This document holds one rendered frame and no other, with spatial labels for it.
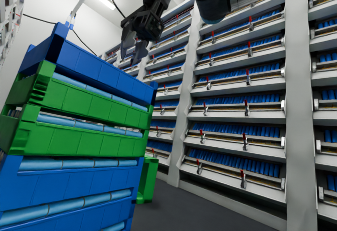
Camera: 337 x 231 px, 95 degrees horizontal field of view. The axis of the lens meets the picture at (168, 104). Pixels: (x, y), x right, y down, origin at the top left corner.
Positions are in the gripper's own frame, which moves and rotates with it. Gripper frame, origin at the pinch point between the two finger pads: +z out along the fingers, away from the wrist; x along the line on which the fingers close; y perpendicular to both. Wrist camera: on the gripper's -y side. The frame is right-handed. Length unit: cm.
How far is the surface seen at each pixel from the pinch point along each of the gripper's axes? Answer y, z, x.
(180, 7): -75, -99, 79
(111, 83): 10.4, 10.2, -7.5
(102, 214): 18.2, 39.0, -1.4
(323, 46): 47, -47, 66
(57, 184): 16.2, 31.6, -12.8
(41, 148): 14.6, 25.5, -17.1
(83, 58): 9.8, 7.9, -15.1
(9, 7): -186, -28, -24
